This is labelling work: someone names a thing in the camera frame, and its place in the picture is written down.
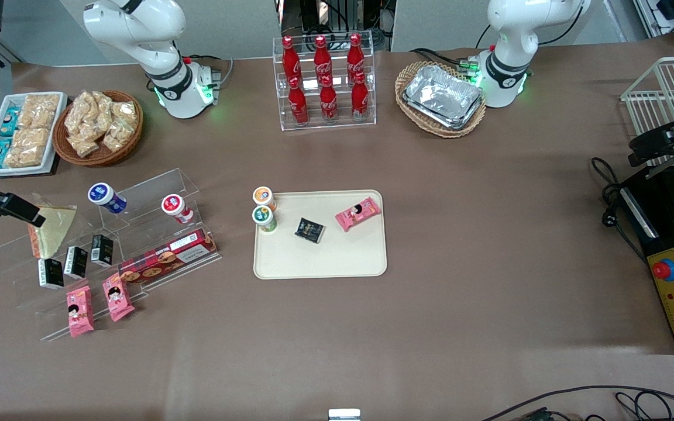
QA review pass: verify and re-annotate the plastic-wrapped triangle sandwich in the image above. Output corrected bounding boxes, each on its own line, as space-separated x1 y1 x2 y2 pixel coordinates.
27 193 78 260

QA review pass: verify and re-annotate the aluminium foil tray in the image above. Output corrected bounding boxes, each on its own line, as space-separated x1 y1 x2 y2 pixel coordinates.
401 94 483 130
404 64 484 125

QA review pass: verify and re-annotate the beige plastic tray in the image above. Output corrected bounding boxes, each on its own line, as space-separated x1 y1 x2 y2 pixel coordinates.
253 189 388 280

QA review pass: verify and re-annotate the clear bag of crackers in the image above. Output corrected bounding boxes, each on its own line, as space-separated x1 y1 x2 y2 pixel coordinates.
19 94 60 130
12 127 51 151
4 146 45 169

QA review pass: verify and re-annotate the small black carton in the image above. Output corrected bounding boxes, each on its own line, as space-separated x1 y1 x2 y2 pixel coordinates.
90 234 114 268
64 246 88 279
37 258 65 290

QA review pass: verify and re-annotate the white rectangular dish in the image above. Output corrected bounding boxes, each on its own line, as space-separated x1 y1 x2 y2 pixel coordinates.
0 92 68 177

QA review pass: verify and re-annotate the blue-lid yogurt cup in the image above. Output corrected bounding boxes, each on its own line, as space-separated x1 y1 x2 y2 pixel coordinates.
87 182 128 215

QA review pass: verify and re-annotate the black sealing machine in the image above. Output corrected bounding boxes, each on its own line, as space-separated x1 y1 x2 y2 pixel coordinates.
618 164 674 356

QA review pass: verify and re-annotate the clear bag of fried snacks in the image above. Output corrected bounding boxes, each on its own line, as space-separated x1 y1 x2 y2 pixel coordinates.
112 101 139 126
103 120 136 153
70 134 101 158
64 94 95 138
91 91 116 118

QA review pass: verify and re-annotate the brown wicker basket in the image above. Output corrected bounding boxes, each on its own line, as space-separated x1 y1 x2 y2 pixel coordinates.
52 89 144 168

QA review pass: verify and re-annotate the pink snack packet with face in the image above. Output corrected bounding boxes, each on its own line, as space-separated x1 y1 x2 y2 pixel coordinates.
102 273 136 322
335 196 382 233
66 285 95 339

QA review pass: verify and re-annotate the clear acrylic stepped shelf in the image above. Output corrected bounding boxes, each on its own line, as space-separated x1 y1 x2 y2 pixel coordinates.
0 168 223 343

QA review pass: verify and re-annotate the red-lid yogurt cup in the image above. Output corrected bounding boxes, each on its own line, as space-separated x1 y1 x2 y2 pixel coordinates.
161 194 194 225

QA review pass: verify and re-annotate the red cookie box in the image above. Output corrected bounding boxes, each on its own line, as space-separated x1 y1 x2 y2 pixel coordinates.
118 228 219 285

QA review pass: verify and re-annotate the light wicker basket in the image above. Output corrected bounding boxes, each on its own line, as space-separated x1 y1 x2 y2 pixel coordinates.
394 61 487 139

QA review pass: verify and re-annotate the green-lid yogurt cup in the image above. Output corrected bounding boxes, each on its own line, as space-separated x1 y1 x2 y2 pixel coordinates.
252 205 278 234

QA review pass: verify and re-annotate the orange-lid yogurt cup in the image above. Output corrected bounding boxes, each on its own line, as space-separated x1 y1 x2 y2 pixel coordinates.
253 186 277 212

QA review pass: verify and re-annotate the black snack packet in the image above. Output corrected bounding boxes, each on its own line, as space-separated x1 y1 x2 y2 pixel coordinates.
294 218 325 244

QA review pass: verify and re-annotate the red cola bottle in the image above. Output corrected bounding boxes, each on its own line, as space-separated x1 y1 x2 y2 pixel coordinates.
314 35 333 82
319 75 338 122
351 71 370 120
288 76 310 125
281 36 301 82
346 33 366 80

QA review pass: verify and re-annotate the clear acrylic bottle rack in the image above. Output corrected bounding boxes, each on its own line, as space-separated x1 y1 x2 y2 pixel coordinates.
272 36 377 132

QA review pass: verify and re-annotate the black equipment rack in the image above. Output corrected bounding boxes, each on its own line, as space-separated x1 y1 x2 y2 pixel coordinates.
278 0 396 50

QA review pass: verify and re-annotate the white wire rack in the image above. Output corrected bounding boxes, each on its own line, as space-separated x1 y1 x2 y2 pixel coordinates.
621 56 674 170

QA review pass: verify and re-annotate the black power cable with plug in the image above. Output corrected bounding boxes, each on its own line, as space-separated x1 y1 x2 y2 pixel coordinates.
590 157 648 264

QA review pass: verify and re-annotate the aluminium frame with equipment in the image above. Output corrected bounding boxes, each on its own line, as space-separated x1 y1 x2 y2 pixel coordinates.
632 0 674 42

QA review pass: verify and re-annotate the black cable at arm base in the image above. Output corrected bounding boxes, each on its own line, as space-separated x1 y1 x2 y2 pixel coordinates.
410 47 479 70

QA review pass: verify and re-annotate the long black cable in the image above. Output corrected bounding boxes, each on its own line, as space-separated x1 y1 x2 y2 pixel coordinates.
480 385 674 421

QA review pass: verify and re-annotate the grey cable at arm base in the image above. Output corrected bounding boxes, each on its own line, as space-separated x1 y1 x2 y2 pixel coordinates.
185 54 236 85

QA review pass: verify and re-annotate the looped black cable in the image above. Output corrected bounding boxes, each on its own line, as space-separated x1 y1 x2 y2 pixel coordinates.
615 391 674 421

